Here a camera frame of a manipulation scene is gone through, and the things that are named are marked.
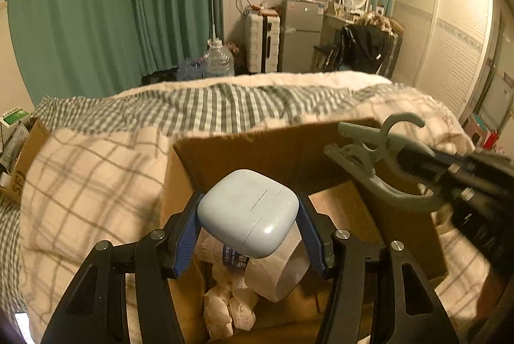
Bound white hard suitcase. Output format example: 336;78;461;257
245;12;281;74

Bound wide green curtain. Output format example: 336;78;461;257
4;0;224;104

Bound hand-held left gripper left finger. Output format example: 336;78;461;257
40;190;206;344

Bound light blue earbud case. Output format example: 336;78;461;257
196;169;302;259

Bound grey-green plastic clothes clip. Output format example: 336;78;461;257
323;114;443;215

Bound white dressing table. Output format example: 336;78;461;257
320;12;364;48

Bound thin white pole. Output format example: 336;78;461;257
208;0;218;44

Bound clear tape roll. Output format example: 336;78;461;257
244;223;319;303

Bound small cardboard box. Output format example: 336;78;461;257
0;117;51;205

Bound large clear water jug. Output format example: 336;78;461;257
200;40;236;79

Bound black bag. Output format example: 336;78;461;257
140;67;180;86

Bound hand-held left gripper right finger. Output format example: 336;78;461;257
296;192;461;344

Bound red container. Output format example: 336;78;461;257
482;130;501;150

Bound black clothing pile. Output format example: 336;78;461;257
320;23;399;78

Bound silver small fridge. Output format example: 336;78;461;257
279;0;327;74

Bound white sliding wardrobe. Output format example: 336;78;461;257
391;0;503;120

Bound green and white packet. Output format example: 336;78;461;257
1;109;31;128

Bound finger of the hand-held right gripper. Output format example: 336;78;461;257
395;145;483;184
420;180;507;209

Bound grey gingham bed sheet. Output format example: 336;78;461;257
0;82;386;329

